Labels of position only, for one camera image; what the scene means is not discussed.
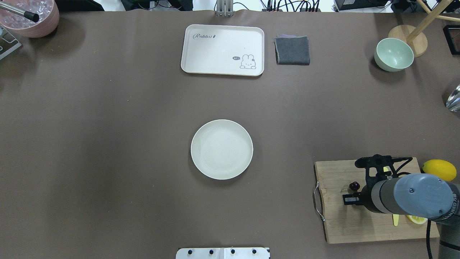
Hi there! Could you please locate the yellow lemon near scoop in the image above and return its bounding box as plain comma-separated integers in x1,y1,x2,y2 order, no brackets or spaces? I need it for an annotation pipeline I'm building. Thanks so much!
421,159,457,181

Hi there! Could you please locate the wooden cup stand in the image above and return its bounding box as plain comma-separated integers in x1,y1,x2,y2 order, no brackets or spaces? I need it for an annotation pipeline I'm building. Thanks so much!
388,0,459,57

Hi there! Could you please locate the mint green bowl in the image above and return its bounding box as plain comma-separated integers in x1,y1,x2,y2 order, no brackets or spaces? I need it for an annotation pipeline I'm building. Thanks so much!
373,38,415,72

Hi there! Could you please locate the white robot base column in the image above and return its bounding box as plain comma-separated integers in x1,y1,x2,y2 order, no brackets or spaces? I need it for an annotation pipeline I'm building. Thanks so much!
175,247,271,259

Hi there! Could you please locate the cream round plate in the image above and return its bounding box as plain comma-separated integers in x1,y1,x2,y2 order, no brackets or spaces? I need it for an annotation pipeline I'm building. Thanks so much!
190,119,253,180

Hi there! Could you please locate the pink ice bowl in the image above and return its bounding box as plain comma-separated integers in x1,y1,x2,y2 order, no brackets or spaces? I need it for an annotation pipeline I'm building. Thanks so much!
0,0,60,38

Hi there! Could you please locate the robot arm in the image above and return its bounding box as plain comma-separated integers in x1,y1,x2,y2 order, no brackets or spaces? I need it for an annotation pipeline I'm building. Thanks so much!
343,173,460,259

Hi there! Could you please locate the aluminium frame post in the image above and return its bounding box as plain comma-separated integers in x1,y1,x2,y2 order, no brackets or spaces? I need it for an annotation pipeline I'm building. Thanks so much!
216,0,234,17

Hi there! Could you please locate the dark red cherry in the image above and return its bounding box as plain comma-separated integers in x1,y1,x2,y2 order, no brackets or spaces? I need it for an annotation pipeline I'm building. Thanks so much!
349,181,361,192

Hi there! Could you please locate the grey folded cloth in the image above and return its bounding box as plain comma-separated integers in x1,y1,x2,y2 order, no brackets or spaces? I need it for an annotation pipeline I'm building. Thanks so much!
274,35,311,65

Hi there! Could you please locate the wooden cutting board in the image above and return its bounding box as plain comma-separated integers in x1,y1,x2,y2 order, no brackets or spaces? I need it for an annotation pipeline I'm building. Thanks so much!
315,160,427,244

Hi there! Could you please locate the lemon slice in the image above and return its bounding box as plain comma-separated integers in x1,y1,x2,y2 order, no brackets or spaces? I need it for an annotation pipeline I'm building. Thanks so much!
406,215,428,224

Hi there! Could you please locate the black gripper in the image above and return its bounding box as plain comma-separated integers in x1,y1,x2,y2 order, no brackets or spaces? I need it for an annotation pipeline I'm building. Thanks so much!
342,185,374,210

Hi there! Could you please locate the cream rabbit tray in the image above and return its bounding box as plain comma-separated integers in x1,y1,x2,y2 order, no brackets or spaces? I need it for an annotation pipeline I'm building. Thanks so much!
180,24,265,77

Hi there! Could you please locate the metal muddler tool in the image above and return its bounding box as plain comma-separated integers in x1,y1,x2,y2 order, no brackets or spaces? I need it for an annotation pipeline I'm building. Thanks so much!
0,1,40,22

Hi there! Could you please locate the clear glass cup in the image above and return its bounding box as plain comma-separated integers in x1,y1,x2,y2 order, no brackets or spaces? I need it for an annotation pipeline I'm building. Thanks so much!
445,84,460,113

